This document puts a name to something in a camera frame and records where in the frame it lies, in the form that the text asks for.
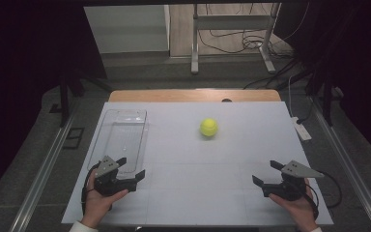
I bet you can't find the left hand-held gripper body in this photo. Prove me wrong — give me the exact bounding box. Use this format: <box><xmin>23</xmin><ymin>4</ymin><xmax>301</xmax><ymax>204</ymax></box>
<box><xmin>93</xmin><ymin>156</ymin><xmax>138</xmax><ymax>197</ymax></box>

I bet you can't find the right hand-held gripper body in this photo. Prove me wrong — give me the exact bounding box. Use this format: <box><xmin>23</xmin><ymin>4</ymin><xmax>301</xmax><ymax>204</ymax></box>
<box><xmin>262</xmin><ymin>159</ymin><xmax>326</xmax><ymax>202</ymax></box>

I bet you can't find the yellow tennis ball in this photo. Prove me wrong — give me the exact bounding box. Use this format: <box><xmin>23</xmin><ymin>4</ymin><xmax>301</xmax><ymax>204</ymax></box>
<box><xmin>199</xmin><ymin>117</ymin><xmax>219</xmax><ymax>137</ymax></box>

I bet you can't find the person's left hand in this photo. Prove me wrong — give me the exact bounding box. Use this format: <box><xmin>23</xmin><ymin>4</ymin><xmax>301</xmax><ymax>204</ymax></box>
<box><xmin>80</xmin><ymin>167</ymin><xmax>130</xmax><ymax>230</ymax></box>

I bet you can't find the person's right hand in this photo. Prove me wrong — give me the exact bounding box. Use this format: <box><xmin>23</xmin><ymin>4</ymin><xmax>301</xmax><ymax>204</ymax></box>
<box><xmin>268</xmin><ymin>178</ymin><xmax>320</xmax><ymax>232</ymax></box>

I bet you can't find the clear plastic tray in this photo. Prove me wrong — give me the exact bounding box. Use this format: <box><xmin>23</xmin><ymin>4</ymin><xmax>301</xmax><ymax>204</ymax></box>
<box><xmin>86</xmin><ymin>108</ymin><xmax>150</xmax><ymax>177</ymax></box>

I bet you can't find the white power strip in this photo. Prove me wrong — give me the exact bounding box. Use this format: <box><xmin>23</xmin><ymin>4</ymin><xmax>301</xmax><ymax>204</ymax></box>
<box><xmin>291</xmin><ymin>116</ymin><xmax>313</xmax><ymax>142</ymax></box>

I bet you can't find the white board sheet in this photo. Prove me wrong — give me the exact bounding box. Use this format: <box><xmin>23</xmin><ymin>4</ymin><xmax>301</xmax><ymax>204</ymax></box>
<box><xmin>61</xmin><ymin>101</ymin><xmax>334</xmax><ymax>226</ymax></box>

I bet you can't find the black stand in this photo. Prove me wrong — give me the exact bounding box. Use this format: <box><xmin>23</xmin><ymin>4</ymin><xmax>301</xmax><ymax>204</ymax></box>
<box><xmin>48</xmin><ymin>62</ymin><xmax>112</xmax><ymax>129</ymax></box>
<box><xmin>304</xmin><ymin>61</ymin><xmax>346</xmax><ymax>128</ymax></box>

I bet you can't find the wooden table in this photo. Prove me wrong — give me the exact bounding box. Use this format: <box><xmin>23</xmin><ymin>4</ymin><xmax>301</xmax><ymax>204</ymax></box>
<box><xmin>108</xmin><ymin>89</ymin><xmax>282</xmax><ymax>103</ymax></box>

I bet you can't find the white cabinet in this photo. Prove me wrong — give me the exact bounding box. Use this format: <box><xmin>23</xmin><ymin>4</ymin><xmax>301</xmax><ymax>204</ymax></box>
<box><xmin>83</xmin><ymin>4</ymin><xmax>171</xmax><ymax>55</ymax></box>

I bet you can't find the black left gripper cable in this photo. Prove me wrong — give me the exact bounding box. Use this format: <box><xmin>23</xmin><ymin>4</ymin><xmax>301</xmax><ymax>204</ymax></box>
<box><xmin>80</xmin><ymin>161</ymin><xmax>101</xmax><ymax>217</ymax></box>

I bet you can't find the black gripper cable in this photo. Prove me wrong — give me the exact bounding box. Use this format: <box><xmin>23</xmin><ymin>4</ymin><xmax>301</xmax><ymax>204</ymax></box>
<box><xmin>80</xmin><ymin>161</ymin><xmax>101</xmax><ymax>217</ymax></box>
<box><xmin>304</xmin><ymin>170</ymin><xmax>343</xmax><ymax>220</ymax></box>

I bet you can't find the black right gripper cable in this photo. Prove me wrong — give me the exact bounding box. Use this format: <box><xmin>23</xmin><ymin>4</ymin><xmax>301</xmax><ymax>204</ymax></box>
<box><xmin>304</xmin><ymin>170</ymin><xmax>343</xmax><ymax>220</ymax></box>

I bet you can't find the black plug cable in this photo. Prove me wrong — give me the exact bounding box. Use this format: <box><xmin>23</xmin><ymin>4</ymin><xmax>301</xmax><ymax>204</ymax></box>
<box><xmin>296</xmin><ymin>101</ymin><xmax>315</xmax><ymax>126</ymax></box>

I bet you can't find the aluminium floor rail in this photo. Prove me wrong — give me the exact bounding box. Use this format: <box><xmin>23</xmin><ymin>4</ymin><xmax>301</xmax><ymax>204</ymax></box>
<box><xmin>311</xmin><ymin>96</ymin><xmax>371</xmax><ymax>232</ymax></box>
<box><xmin>9</xmin><ymin>105</ymin><xmax>80</xmax><ymax>232</ymax></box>

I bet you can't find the white cable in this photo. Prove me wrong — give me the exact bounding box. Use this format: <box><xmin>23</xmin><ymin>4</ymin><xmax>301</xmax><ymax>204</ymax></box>
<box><xmin>287</xmin><ymin>74</ymin><xmax>297</xmax><ymax>119</ymax></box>

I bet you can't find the bundle of black floor cables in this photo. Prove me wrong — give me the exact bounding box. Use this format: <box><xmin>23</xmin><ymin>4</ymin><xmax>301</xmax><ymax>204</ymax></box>
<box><xmin>198</xmin><ymin>3</ymin><xmax>311</xmax><ymax>60</ymax></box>

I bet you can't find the white metal stand frame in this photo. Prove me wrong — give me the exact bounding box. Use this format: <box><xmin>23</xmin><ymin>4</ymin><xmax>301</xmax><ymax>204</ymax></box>
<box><xmin>190</xmin><ymin>2</ymin><xmax>282</xmax><ymax>75</ymax></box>

